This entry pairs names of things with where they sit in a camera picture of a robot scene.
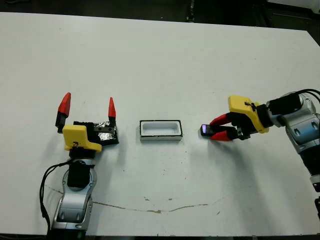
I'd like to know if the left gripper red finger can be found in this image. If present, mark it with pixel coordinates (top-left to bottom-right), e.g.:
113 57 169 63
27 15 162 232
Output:
54 92 72 134
107 97 117 129

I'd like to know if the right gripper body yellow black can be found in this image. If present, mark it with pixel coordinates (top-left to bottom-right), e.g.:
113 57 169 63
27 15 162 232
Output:
228 94 271 141

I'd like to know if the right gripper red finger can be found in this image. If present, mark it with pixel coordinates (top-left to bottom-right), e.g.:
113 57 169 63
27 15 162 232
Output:
209 112 235 127
210 126 239 142

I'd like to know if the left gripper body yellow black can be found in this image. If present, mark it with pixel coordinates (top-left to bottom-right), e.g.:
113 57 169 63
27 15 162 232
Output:
62 120 117 159

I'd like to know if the black background pole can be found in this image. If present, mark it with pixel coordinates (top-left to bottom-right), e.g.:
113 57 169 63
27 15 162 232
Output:
186 0 197 23

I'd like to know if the white background object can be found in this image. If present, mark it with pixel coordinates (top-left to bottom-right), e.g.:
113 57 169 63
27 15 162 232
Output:
268 0 320 7

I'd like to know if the white-lined camera box base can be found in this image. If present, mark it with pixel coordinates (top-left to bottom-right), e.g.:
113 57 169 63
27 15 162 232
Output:
139 119 184 142

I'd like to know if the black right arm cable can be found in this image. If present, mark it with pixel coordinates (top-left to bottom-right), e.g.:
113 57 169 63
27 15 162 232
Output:
294 88 320 98

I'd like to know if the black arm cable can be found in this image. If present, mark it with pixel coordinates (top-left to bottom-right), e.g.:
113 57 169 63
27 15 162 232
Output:
39 161 76 230
294 88 320 98

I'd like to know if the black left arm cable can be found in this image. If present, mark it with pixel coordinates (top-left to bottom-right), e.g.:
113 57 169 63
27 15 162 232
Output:
39 161 76 230

